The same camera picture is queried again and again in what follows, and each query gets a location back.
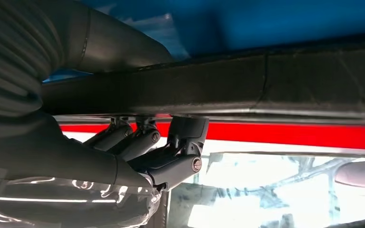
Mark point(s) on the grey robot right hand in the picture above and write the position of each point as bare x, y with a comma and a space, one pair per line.
59, 157

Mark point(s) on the blue metal shelf rack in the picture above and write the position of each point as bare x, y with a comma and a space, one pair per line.
264, 22

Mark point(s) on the red barrier belt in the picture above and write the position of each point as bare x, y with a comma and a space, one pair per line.
295, 135

